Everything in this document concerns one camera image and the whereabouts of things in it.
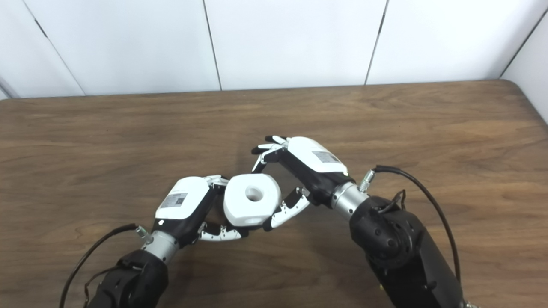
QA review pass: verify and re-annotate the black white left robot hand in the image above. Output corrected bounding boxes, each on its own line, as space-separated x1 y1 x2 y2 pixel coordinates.
154 175 249 249

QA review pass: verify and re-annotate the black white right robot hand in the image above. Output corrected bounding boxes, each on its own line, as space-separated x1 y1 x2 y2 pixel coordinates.
251 135 356 232

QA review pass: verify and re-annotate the round white piece with holes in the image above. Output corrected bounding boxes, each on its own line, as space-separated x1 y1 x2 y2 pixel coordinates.
223 173 282 227

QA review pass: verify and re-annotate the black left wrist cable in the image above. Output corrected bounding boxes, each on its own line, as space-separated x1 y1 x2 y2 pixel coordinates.
59 223 154 308

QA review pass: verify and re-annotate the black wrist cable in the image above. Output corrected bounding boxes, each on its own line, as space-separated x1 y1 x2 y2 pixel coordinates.
59 223 154 308
359 165 462 283

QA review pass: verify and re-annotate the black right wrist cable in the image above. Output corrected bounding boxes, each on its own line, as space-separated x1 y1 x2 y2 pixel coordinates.
359 165 462 283

